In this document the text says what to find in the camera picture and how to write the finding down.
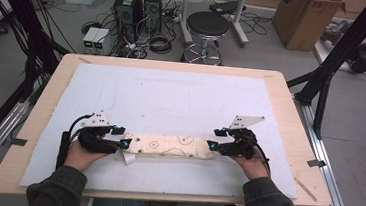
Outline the brown cardboard box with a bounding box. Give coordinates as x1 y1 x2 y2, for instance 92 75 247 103
269 0 348 56

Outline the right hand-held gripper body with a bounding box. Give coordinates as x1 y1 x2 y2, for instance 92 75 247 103
217 111 266 161

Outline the light wooden table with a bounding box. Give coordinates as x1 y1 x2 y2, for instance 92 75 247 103
0 46 343 206

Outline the cream cloth with white label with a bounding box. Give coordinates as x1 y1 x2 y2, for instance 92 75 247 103
113 129 218 174

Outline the pale blue foam mat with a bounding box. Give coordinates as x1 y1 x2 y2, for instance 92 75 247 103
18 57 308 206

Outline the black machine on board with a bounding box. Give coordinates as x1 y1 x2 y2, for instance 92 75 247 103
347 43 366 75

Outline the thin wooden strip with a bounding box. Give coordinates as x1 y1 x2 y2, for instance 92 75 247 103
292 177 320 203

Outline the white metal stand leg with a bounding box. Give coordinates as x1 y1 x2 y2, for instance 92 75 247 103
177 0 198 47
229 0 253 49

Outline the black tape marker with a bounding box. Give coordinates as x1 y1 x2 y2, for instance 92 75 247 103
306 158 328 170
10 137 28 148

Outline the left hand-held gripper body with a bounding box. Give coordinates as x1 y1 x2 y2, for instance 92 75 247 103
75 108 126 156

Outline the white power supply box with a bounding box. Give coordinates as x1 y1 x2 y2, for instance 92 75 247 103
81 26 101 49
91 28 110 51

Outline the right hand-held gripper black cable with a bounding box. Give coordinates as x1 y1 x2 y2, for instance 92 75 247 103
253 143 274 177

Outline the wide black computer tower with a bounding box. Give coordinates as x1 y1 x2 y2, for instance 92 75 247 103
110 0 146 45

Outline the person's right hand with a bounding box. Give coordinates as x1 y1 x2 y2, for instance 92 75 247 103
228 145 272 183

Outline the coiled black cable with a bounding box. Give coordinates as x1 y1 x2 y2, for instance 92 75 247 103
148 33 175 56

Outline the person's left hand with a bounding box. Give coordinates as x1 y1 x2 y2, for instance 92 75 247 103
63 137 115 175

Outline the black metal frame stand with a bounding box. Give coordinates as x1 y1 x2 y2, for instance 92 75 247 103
281 0 366 145

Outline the black round stool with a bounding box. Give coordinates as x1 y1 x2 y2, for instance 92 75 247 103
180 9 232 67

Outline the flat black device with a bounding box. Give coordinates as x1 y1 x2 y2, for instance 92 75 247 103
208 0 248 17

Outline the black frame with cables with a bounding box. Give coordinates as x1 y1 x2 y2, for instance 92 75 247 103
0 0 76 107

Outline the narrow black computer tower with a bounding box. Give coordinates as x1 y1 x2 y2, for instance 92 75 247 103
141 0 165 35

